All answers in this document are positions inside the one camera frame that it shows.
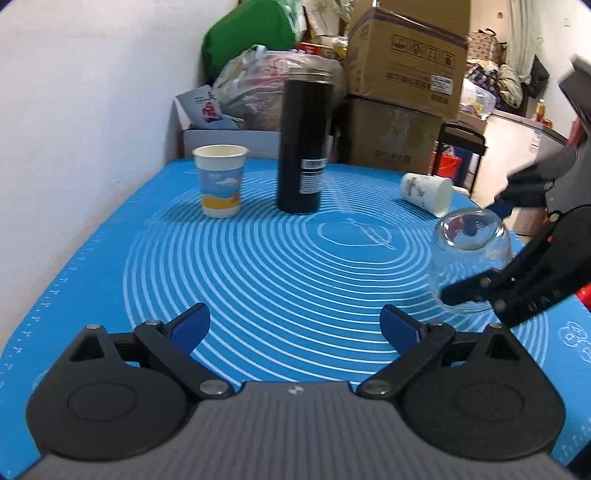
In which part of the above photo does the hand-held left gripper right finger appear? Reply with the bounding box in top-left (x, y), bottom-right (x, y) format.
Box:
top-left (355, 304), bottom-right (525, 400)

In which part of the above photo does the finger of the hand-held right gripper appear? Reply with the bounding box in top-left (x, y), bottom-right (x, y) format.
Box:
top-left (493, 147), bottom-right (581, 219)
top-left (438, 204), bottom-right (591, 329)

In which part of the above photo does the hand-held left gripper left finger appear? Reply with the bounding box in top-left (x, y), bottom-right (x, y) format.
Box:
top-left (67, 303), bottom-right (236, 400)

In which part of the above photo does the clear glass cup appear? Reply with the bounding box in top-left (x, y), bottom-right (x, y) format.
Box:
top-left (427, 208), bottom-right (514, 316)

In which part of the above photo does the white paper cup lying down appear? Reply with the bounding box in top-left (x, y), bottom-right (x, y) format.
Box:
top-left (400, 172), bottom-right (454, 219)

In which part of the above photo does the blue printed paper cup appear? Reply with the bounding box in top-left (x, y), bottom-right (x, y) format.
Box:
top-left (192, 144), bottom-right (249, 219)

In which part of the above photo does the white chest freezer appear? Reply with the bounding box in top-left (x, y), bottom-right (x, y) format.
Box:
top-left (475, 110), bottom-right (570, 208)

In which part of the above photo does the dark hanging bag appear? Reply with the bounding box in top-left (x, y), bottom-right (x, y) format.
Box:
top-left (526, 55), bottom-right (550, 99)

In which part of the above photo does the black folding chair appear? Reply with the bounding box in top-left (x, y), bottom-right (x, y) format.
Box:
top-left (427, 122), bottom-right (488, 197)

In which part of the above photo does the red bucket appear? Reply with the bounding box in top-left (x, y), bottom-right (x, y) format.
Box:
top-left (436, 144), bottom-right (463, 181)

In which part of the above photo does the floral fabric bag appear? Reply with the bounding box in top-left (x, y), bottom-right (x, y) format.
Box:
top-left (464, 58), bottom-right (524, 109)

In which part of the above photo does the blue silicone mat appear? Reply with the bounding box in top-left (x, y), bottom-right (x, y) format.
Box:
top-left (0, 157), bottom-right (591, 480)

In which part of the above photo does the patterned tote bag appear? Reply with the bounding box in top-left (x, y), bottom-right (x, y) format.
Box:
top-left (468, 28), bottom-right (508, 65)

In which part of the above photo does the plain brown cardboard box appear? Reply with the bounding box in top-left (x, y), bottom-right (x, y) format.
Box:
top-left (342, 95), bottom-right (445, 176)

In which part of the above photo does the large printed cardboard box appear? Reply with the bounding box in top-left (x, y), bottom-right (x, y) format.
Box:
top-left (344, 7), bottom-right (469, 121)

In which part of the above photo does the white open cardboard box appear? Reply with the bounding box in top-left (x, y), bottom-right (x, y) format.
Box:
top-left (174, 85), bottom-right (283, 160)

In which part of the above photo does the black tall tumbler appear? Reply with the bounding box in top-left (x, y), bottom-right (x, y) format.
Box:
top-left (276, 68), bottom-right (334, 215)

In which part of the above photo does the red tin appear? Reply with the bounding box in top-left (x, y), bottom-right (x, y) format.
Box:
top-left (298, 41), bottom-right (337, 59)

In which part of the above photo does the clear plastic bag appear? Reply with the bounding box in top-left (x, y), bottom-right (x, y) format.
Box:
top-left (212, 45), bottom-right (345, 131)

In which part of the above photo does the green bag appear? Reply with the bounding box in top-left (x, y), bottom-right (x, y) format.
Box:
top-left (202, 0), bottom-right (306, 86)

